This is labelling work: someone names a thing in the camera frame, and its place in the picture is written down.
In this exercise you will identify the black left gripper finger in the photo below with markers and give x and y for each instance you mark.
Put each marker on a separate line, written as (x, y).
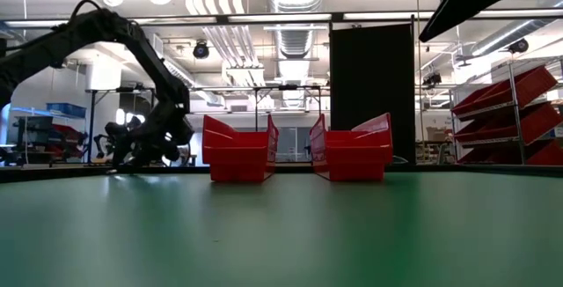
(121, 157)

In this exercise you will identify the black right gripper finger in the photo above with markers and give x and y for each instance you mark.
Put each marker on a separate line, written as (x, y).
(466, 1)

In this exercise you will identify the red plastic bin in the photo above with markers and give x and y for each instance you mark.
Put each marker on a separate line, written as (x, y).
(356, 159)
(239, 164)

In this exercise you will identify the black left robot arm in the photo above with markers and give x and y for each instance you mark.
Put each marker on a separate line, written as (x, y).
(105, 27)

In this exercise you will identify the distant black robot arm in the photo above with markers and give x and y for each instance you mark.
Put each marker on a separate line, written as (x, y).
(100, 144)

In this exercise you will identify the ceiling light strip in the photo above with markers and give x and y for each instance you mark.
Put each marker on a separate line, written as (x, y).
(281, 17)
(35, 23)
(519, 13)

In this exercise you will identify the black ceiling spotlight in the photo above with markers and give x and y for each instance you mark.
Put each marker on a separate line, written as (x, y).
(201, 50)
(432, 78)
(519, 46)

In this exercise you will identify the blue storage bin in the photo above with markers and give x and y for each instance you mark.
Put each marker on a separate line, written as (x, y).
(66, 110)

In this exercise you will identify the dark utility cart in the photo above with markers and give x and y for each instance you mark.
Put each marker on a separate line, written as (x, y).
(33, 130)

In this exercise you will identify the red shelf bin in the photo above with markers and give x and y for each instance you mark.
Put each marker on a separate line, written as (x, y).
(534, 85)
(488, 157)
(543, 122)
(550, 155)
(481, 130)
(475, 103)

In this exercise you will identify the black partition panel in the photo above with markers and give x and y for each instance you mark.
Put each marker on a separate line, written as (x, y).
(374, 80)

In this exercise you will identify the green table mat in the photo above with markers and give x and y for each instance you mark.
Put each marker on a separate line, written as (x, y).
(281, 243)

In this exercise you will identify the black station frame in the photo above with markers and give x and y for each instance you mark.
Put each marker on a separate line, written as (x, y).
(288, 87)
(91, 124)

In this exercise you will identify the black aluminium table frame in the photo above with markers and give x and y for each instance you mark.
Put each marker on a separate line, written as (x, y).
(44, 173)

